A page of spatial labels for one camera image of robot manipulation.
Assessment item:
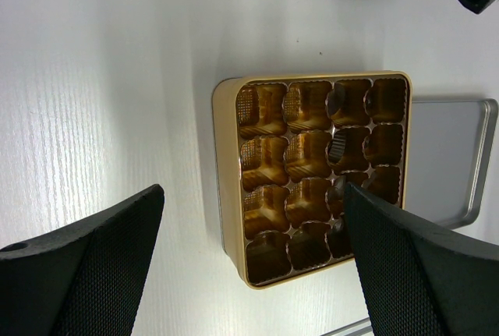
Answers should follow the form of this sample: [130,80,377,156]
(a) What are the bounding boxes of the aluminium mounting rail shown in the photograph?
[323,318,373,336]

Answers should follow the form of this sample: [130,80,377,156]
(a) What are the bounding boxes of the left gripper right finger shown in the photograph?
[344,183,498,335]

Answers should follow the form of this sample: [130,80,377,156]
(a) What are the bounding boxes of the silver tin lid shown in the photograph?
[405,98,498,229]

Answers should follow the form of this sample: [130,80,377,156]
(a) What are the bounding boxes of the gold chocolate box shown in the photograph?
[211,71,412,289]

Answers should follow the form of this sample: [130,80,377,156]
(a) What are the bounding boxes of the dark chocolate piece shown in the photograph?
[328,218,345,236]
[327,130,347,164]
[327,175,346,216]
[326,83,346,118]

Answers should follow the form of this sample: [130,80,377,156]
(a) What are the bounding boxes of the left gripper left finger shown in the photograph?
[1,185,165,335]

